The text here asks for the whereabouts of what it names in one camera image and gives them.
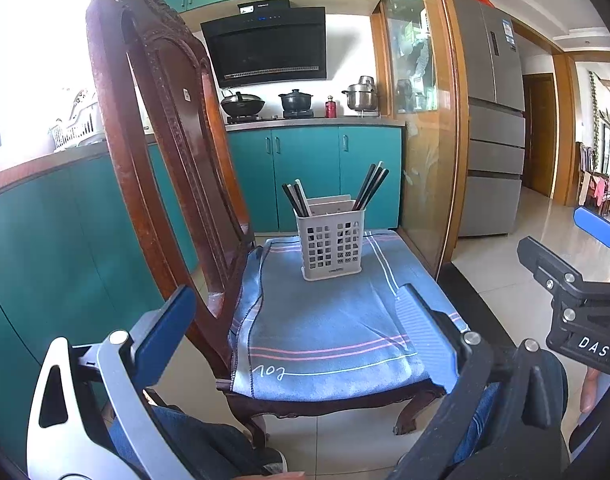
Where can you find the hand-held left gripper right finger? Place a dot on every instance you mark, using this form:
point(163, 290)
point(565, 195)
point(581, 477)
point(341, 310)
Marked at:
point(425, 325)

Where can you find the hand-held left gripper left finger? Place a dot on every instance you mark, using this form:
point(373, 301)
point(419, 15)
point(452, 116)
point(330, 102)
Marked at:
point(167, 320)

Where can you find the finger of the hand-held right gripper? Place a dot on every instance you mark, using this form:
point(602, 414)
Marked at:
point(545, 265)
point(597, 225)

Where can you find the white plastic utensil basket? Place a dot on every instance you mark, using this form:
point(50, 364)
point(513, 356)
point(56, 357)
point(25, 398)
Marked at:
point(330, 250)

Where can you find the bunch of dark chopsticks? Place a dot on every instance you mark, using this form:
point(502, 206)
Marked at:
point(361, 202)

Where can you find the person's right hand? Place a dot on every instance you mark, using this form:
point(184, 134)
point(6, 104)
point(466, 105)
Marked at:
point(592, 390)

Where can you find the hanging clothes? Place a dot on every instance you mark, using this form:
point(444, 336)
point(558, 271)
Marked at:
point(597, 190)

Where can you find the blue striped cloth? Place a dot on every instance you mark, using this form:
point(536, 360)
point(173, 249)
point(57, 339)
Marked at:
point(325, 320)

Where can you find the green hanging vine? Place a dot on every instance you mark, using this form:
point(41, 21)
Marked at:
point(595, 120)

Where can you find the brown wooden door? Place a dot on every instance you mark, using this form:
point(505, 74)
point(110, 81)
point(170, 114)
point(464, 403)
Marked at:
point(540, 135)

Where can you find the person's right leg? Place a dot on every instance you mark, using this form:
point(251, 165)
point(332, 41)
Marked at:
point(477, 425)

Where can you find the person's leg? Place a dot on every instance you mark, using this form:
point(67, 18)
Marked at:
point(477, 425)
point(195, 440)

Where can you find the person's left leg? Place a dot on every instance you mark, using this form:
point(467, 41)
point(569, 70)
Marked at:
point(195, 440)

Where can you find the silver refrigerator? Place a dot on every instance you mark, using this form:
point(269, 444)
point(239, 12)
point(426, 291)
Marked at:
point(490, 135)

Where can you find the wood framed glass door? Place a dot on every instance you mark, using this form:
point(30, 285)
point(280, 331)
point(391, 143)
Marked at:
point(420, 170)

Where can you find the carved wooden chair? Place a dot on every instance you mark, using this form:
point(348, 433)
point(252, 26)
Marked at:
point(150, 110)

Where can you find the white dish rack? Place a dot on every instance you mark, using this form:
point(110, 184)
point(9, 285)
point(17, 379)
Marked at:
point(77, 127)

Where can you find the grey kitchen countertop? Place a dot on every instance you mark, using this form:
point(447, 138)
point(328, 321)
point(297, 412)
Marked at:
point(335, 122)

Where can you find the gas stove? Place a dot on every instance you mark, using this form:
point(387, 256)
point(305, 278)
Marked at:
point(270, 117)

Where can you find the black wok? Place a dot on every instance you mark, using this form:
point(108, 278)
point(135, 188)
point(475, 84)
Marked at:
point(242, 105)

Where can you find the red bottle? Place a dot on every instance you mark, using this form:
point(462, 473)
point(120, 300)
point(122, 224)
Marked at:
point(330, 108)

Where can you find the stainless steel stockpot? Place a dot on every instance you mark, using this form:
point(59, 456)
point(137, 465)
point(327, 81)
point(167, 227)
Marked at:
point(361, 96)

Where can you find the black cooking pot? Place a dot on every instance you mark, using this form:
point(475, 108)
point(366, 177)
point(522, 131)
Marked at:
point(295, 101)

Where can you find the black range hood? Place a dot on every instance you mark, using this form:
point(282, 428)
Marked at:
point(265, 45)

